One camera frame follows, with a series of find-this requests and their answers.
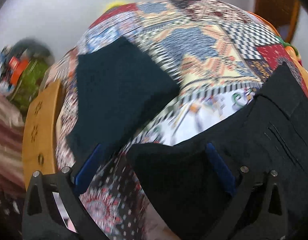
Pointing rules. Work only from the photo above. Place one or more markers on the orange box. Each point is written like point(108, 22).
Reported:
point(18, 67)

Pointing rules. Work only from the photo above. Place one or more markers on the green bag with items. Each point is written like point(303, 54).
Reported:
point(16, 55)

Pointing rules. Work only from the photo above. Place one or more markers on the patchwork printed blanket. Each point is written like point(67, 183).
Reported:
point(194, 55)

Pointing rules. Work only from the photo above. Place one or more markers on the yellow curved object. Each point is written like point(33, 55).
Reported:
point(113, 5)

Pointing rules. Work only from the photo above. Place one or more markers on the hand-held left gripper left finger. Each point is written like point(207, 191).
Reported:
point(87, 171)

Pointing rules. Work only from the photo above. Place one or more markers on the black pants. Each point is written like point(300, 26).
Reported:
point(184, 180)

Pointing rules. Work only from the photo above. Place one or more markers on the green patterned bag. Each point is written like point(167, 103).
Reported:
point(31, 82)

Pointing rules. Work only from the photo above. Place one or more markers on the folded dark pants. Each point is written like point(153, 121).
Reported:
point(118, 92)

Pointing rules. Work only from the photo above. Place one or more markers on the wooden lap table with cutouts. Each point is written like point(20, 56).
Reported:
point(40, 130)

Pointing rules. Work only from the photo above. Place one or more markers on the striped red curtain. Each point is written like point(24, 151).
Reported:
point(7, 140)

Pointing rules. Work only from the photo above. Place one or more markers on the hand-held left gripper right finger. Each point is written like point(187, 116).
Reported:
point(220, 171)

